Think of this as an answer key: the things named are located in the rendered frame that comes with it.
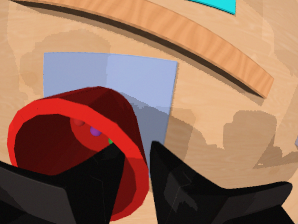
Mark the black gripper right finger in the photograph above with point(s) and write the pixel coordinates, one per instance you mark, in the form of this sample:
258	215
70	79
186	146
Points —
183	196

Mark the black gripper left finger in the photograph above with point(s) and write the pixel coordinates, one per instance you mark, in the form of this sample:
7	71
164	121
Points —
84	194

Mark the red cup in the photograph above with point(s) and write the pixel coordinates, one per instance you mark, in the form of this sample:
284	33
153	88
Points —
43	138

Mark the purple marble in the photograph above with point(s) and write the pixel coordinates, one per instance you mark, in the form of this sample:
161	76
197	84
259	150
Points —
94	132

